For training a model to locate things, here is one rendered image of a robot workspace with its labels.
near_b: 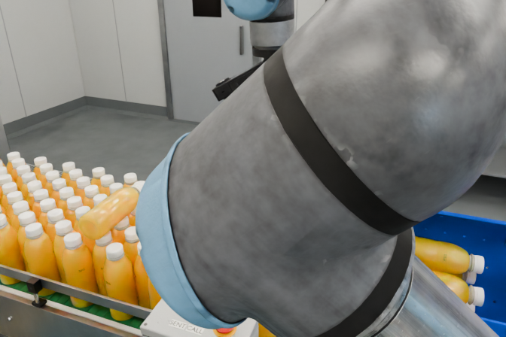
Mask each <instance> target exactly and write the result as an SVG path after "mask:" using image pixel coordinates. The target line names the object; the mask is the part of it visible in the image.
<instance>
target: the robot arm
mask: <svg viewBox="0 0 506 337"><path fill-rule="evenodd" d="M224 3H225V4H226V6H227V8H228V10H229V11H230V12H231V13H232V14H233V15H235V16H236V17H238V18H240V19H242V20H249V28H250V41H251V45H252V55H253V56H256V57H261V58H264V60H263V61H261V62H259V63H257V64H256V65H253V66H252V67H250V68H248V69H246V70H245V71H242V72H240V73H239V74H237V75H235V76H233V77H231V78H226V79H224V80H221V81H220V82H219V83H217V84H216V87H215V88H214V89H213V90H212V92H213V93H214V95H215V97H216V99H217V100H218V101H221V100H222V99H224V101H223V102H222V103H221V104H220V105H219V106H218V107H217V108H216V109H215V110H214V111H213V112H212V113H211V114H210V115H209V116H208V117H207V118H205V119H204V120H203V121H202V122H201V123H200V124H199V125H198V126H197V127H196V128H195V129H194V130H193V131H192V132H189V133H186V134H184V135H183V136H182V137H180V138H179V139H178V140H177V141H176V142H175V143H174V145H173V146H172V147H171V149H170V150H169V152H168V154H167V156H166V157H165V159H164V160H163V161H162V162H161V163H160V164H159V165H158V166H157V167H156V168H155V169H154V170H153V171H152V173H150V175H149V176H148V178H147V179H146V181H145V183H144V185H143V187H142V189H141V192H140V194H139V199H138V202H137V206H136V235H137V236H138V238H139V240H140V244H141V246H142V249H141V250H140V257H141V259H142V263H143V265H144V267H145V271H146V272H147V274H148V277H149V278H150V280H151V283H152V284H153V286H154V288H155V289H156V291H157V292H158V293H159V295H160V296H161V298H162V299H163V301H164V302H165V303H166V304H167V305H168V306H169V307H170V308H171V309H172V310H173V311H174V312H175V313H176V314H177V315H179V316H180V317H182V318H183V319H185V320H186V321H187V322H189V323H192V324H193V325H196V326H199V327H202V328H205V329H220V328H226V329H229V328H234V327H236V326H238V325H240V324H241V323H243V322H244V321H245V320H246V319H247V318H251V319H253V320H256V321H257V322H258V323H259V324H261V325H262V326H264V327H265V328H266V329H268V330H269V331H270V332H271V333H272V334H274V335H275V336H276V337H499V336H498V335H497V334H496V333H495V332H494V331H493V330H492V329H491V328H490V327H489V326H488V325H487V324H486V323H485V322H484V321H483V320H482V319H481V318H480V317H478V316H477V315H476V314H475V313H474V312H473V311H472V310H471V309H470V308H469V307H468V306H467V305H466V304H465V303H464V302H463V301H462V300H461V299H460V298H459V297H458V296H457V295H456V294H455V293H454V292H453V291H452V290H451V289H450V288H449V287H448V286H447V285H446V284H445V283H444V282H442V280H441V279H439V277H438V276H436V274H435V273H433V271H432V270H430V268H429V267H427V265H426V264H424V262H423V261H421V260H420V259H419V258H418V257H417V256H416V255H415V249H416V240H415V234H414V230H413V226H415V225H417V224H418V223H421V222H422V221H424V220H426V219H428V218H430V217H432V216H434V215H435V214H437V213H438V212H440V211H442V210H443V209H445V208H446V207H448V206H450V205H451V204H453V203H454V202H455V201H456V200H457V199H458V198H460V197H461V196H462V195H463V194H465V193H466V192H467V191H468V190H469V189H470V188H471V187H472V186H473V185H474V183H475V182H476V180H477V179H478V178H479V177H480V176H481V175H482V173H483V172H484V170H485V169H486V168H487V166H488V165H489V164H490V163H491V161H492V159H493V157H494V156H495V154H496V152H497V151H498V149H499V147H500V146H501V143H502V142H503V140H504V138H505V136H506V0H325V3H324V4H323V5H322V6H321V7H320V8H319V9H318V11H317V12H316V13H315V14H314V15H313V16H311V17H310V18H309V19H308V20H307V21H306V22H305V23H304V24H303V25H302V26H301V27H300V28H299V29H298V30H297V31H296V32H294V0H224Z"/></svg>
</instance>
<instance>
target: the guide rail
mask: <svg viewBox="0 0 506 337"><path fill-rule="evenodd" d="M0 274H1V275H5V276H8V277H10V278H15V279H17V280H20V281H25V282H27V281H28V280H29V279H30V278H31V277H35V278H39V279H40V280H41V285H42V287H43V288H46V289H49V290H53V291H56V292H58V293H63V294H66V295H68V296H73V297H75V298H78V299H82V300H85V301H88V302H92V303H94V304H97V305H101V306H104V307H106V308H111V309H114V310H116V311H121V312H123V313H126V314H130V315H133V316H136V317H140V318H142V319H146V318H147V317H148V315H149V314H150V313H151V312H152V311H153V310H151V309H149V308H144V307H142V306H139V305H134V304H132V303H128V302H125V301H121V300H119V299H115V298H111V297H109V296H104V295H102V294H99V293H94V292H92V291H89V290H85V289H81V288H79V287H75V286H72V285H69V284H64V283H62V282H59V281H55V280H52V279H49V278H45V277H41V276H39V275H35V274H32V273H29V272H24V271H22V270H19V269H15V268H12V267H9V266H5V265H2V264H0Z"/></svg>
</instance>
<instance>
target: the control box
mask: <svg viewBox="0 0 506 337"><path fill-rule="evenodd" d="M172 320H174V322H175V321H176V322H175V323H174V322H173V321H172ZM171 321H172V322H171ZM177 323H179V325H177ZM172 324H173V325H172ZM185 324H186V325H185ZM258 324H259V323H258V322H257V321H256V320H253V319H251V318H247V319H246V320H245V321H244V322H243V323H241V324H240V325H238V326H236V327H234V328H233V330H232V331H231V332H229V333H219V332H218V331H217V330H216V329H205V328H202V327H199V326H196V325H193V324H192V323H189V322H187V321H186V320H185V319H183V318H182V317H180V316H179V315H177V314H176V313H175V312H174V311H173V310H172V309H171V308H170V307H169V306H168V305H167V304H166V303H165V302H164V301H163V299H161V300H160V301H159V302H158V303H157V305H156V306H155V308H154V309H153V311H152V312H151V313H150V314H149V315H148V317H147V318H146V320H145V321H144V323H143V324H142V325H141V326H140V329H141V334H142V337H258ZM174 325H175V326H174ZM176 325H177V326H176ZM179 326H180V327H179ZM183 326H184V327H183ZM191 326H192V327H191ZM182 327H183V328H182ZM187 327H188V328H187ZM194 327H195V332H194V330H192V329H194ZM197 328H198V329H197ZM188 329H190V330H188ZM200 330H201V331H200ZM196 331H197V332H196ZM199 332H200V333H202V334H200V333H199Z"/></svg>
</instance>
